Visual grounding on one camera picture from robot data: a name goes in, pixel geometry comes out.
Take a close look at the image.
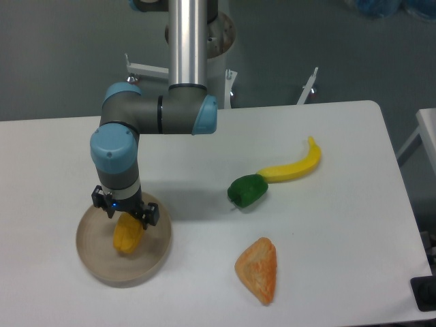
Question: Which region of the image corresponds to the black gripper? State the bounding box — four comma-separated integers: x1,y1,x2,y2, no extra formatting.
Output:
91,185,159,230

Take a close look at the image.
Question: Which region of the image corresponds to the yellow bell pepper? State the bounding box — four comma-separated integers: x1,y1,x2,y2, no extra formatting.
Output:
112,213,144,254

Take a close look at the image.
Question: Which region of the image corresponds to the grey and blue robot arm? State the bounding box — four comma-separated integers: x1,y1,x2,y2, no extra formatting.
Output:
90,1,218,228

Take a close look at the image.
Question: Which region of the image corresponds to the beige round plate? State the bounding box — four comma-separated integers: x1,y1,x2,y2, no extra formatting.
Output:
76,193,172,287

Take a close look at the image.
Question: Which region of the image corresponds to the green bell pepper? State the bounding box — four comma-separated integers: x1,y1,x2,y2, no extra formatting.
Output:
227,174,268,208

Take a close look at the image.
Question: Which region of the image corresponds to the orange triangular toast slice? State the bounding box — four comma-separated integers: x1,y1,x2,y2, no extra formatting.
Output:
234,237,277,306

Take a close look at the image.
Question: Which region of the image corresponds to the yellow banana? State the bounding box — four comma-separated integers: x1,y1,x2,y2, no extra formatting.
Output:
256,136,322,183

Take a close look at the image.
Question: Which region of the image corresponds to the black device at table edge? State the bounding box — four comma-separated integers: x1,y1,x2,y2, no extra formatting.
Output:
410,276,436,312

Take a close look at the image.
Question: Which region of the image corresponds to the white side table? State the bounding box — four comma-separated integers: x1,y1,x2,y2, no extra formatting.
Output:
396,108,435,166

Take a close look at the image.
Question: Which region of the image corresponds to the blue plastic bag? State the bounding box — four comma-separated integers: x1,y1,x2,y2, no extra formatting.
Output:
351,0,435,23

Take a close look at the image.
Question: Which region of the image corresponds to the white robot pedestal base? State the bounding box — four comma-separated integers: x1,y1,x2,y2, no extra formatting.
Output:
123,11,320,110

